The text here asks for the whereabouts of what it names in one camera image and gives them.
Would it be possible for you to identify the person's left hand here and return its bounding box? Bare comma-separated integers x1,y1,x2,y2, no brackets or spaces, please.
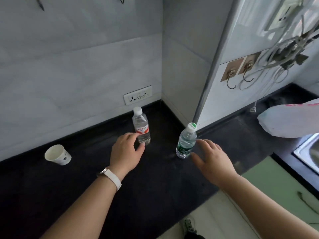
110,132,146,176

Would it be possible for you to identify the person's right hand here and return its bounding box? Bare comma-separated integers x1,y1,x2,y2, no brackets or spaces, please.
191,139,241,188

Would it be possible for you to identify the person's right forearm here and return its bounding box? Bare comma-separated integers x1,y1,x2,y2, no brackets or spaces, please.
219,175,319,239

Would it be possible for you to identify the person's left forearm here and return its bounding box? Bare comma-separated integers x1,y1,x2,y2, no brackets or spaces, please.
41,175,117,239

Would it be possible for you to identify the green label water bottle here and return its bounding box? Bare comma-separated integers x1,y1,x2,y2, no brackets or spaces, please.
176,122,197,159

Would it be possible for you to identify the red label water bottle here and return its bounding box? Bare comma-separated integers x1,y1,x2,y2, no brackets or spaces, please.
132,107,151,146

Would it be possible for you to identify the white wristwatch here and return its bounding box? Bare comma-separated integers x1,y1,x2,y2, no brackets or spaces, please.
97,167,122,192

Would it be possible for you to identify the person's shoe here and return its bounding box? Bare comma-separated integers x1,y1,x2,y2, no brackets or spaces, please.
180,217,198,238

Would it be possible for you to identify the pale green cabinet door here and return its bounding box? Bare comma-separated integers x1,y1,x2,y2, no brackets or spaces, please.
240,156,319,225

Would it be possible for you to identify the white paper cup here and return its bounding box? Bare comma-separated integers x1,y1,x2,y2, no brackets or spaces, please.
44,144,72,166

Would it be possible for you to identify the square adhesive metal hook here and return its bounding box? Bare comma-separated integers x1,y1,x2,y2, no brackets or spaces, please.
221,60,244,90
238,53,261,90

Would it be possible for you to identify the grey metal pipe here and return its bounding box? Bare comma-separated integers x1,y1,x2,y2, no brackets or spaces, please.
193,0,236,125

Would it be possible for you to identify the white plastic bag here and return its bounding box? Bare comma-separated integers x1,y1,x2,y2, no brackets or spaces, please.
257,98,319,139

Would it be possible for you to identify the steel sink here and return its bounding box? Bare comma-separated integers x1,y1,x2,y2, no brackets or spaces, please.
292,133,319,175

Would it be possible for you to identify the white wall socket strip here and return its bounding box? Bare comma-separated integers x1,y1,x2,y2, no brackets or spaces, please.
123,85,153,106

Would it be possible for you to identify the dark cabinet handle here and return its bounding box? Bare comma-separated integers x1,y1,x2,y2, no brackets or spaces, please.
297,191,319,215

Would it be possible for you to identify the white cable bundle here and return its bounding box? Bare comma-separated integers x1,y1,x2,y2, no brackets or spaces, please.
255,0,319,98

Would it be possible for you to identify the dark cable plug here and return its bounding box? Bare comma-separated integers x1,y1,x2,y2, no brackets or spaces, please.
279,35,310,70

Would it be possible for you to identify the white raised wall socket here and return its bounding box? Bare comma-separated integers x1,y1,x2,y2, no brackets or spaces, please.
264,0,301,32

